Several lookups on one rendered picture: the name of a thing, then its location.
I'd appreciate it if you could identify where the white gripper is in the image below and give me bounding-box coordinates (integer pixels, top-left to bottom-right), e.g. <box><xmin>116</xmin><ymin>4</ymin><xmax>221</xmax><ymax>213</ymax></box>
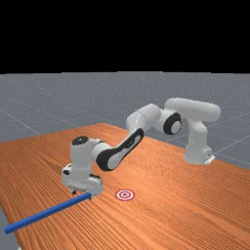
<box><xmin>61</xmin><ymin>163</ymin><xmax>104</xmax><ymax>201</ymax></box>

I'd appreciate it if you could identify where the long blue stick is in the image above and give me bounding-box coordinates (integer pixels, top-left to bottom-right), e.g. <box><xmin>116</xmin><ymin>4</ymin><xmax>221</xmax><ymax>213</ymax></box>
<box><xmin>3</xmin><ymin>191</ymin><xmax>93</xmax><ymax>235</ymax></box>

